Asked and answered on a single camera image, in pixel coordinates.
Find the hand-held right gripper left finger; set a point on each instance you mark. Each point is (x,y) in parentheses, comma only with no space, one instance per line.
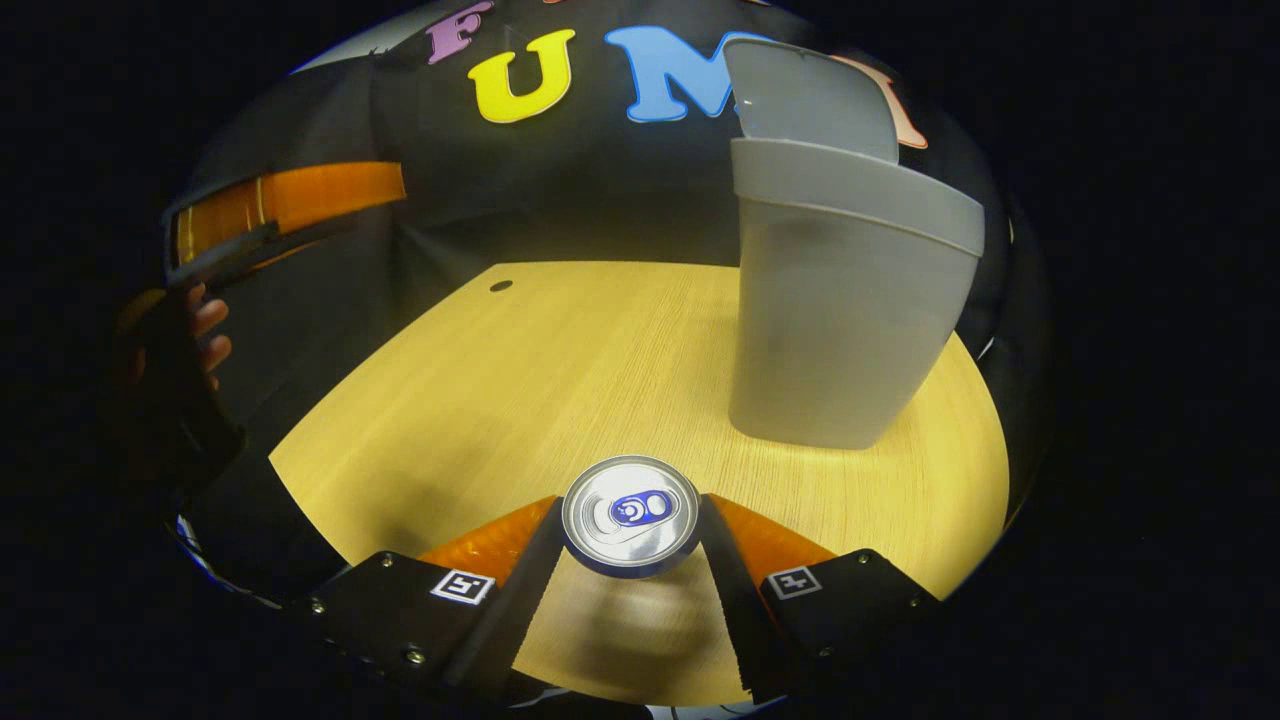
(510,610)

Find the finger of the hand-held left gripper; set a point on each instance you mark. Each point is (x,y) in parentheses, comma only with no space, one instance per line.
(320,195)

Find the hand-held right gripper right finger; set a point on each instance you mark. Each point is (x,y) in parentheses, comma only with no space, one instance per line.
(735,600)

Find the silver pop can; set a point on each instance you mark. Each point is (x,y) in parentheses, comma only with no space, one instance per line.
(630,515)

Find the white desktop garbage bin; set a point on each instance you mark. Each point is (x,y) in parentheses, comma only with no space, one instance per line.
(840,320)

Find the wooden desktop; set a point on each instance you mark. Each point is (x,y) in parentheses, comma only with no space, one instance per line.
(520,380)

